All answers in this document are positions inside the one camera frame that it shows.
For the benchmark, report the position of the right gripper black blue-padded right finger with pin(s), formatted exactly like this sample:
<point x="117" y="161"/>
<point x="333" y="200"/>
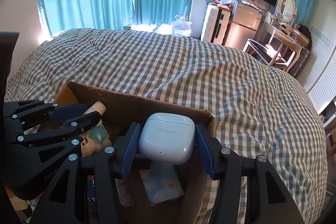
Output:
<point x="267" y="198"/>

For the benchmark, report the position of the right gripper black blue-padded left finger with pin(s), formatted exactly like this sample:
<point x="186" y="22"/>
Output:
<point x="66" y="198"/>

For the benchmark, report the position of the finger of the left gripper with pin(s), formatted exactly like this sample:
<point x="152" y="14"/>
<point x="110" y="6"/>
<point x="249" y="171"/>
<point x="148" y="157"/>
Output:
<point x="19" y="116"/>
<point x="71" y="127"/>

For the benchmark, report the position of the white bear star toy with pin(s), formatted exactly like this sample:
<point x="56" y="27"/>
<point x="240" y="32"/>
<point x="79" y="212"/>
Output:
<point x="94" y="140"/>

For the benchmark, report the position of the white cream tube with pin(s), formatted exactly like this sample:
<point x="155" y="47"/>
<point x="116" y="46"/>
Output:
<point x="98" y="107"/>

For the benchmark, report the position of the white earbuds case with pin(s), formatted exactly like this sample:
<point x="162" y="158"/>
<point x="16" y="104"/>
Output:
<point x="167" y="138"/>

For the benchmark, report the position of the blue tissue pack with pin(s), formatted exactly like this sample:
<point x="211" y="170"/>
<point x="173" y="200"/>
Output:
<point x="161" y="183"/>

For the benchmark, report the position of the brown cardboard box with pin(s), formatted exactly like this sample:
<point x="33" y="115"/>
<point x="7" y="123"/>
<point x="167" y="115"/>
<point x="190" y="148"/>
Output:
<point x="123" y="109"/>

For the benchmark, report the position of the grey white checkered duvet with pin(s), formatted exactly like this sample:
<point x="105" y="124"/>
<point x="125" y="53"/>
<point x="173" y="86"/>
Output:
<point x="259" y="110"/>

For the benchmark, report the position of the white louvred wardrobe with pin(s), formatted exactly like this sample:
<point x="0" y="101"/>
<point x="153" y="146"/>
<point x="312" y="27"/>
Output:
<point x="318" y="75"/>

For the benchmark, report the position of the clear water jug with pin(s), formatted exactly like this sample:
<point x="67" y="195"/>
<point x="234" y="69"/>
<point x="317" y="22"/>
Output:
<point x="181" y="27"/>

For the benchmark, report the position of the wooden chair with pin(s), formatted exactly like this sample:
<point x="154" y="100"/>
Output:
<point x="264" y="53"/>

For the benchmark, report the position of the white dressing table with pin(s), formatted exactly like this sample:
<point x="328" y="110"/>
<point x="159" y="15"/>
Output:
<point x="285" y="40"/>

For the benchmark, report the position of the white suitcase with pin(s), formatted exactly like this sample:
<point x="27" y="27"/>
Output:
<point x="215" y="24"/>

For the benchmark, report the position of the silver mini fridge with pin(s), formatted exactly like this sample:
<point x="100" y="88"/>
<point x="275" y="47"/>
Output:
<point x="243" y="24"/>

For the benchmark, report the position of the oval vanity mirror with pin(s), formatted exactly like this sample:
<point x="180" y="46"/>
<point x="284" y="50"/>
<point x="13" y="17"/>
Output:
<point x="287" y="10"/>

